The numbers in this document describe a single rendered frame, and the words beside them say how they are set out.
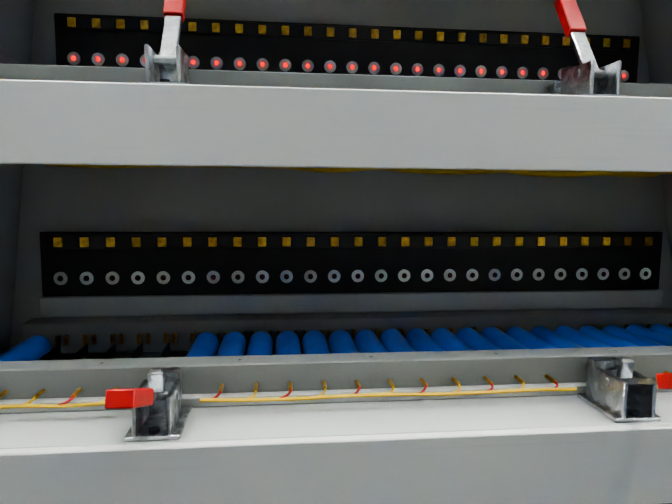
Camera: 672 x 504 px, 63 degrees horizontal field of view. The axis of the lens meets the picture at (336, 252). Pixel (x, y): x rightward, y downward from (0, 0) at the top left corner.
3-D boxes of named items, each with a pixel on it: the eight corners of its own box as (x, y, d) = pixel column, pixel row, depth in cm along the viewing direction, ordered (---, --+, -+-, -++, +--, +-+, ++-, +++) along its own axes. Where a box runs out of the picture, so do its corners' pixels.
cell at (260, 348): (272, 353, 43) (272, 382, 36) (249, 354, 42) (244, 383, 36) (272, 330, 42) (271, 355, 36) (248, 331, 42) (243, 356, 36)
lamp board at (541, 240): (661, 290, 50) (665, 232, 50) (40, 297, 45) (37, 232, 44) (654, 288, 51) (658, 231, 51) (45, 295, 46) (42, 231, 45)
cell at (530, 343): (525, 347, 45) (566, 374, 38) (503, 348, 45) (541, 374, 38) (526, 325, 45) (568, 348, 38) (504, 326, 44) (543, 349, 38)
